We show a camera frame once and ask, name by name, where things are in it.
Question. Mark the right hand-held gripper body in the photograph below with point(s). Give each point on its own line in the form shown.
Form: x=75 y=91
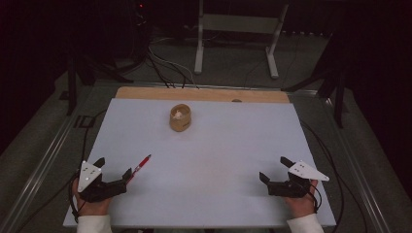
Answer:
x=307 y=171

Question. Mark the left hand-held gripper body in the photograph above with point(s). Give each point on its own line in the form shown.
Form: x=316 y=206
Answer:
x=89 y=174

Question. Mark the red pen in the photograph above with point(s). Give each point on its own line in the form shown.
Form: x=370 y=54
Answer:
x=141 y=165

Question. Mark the round wooden pen holder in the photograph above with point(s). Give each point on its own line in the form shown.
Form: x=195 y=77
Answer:
x=180 y=124

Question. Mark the person's left hand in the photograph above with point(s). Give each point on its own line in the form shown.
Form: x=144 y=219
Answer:
x=94 y=208

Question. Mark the person's right hand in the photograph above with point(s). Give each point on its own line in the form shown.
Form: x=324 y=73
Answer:
x=301 y=206

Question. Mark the white table board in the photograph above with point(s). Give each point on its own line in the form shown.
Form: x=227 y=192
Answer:
x=210 y=155

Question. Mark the small white crumpled object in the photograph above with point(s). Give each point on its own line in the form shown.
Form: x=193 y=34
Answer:
x=177 y=114

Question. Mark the black metal stand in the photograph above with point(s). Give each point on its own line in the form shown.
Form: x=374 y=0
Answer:
x=338 y=97
x=72 y=84

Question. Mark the wooden table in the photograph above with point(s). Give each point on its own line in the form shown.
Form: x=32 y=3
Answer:
x=194 y=94

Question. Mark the dark equipment with red light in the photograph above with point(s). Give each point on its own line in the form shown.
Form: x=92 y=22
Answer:
x=137 y=29

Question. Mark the white metal stand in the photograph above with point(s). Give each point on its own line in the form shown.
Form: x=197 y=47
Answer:
x=238 y=23

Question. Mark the black floor bracket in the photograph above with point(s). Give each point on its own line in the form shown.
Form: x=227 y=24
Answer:
x=84 y=121

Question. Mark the aluminium floor rail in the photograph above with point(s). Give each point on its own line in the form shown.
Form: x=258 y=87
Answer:
x=359 y=168
x=39 y=174

